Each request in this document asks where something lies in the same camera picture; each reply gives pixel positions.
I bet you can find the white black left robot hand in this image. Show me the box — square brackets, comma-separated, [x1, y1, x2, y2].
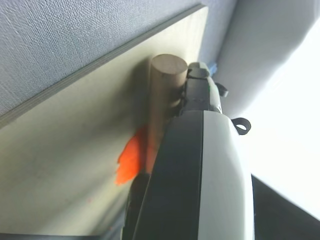
[121, 61, 257, 240]

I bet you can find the wooden rolling pin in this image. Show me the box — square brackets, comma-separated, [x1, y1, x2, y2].
[147, 54, 188, 175]

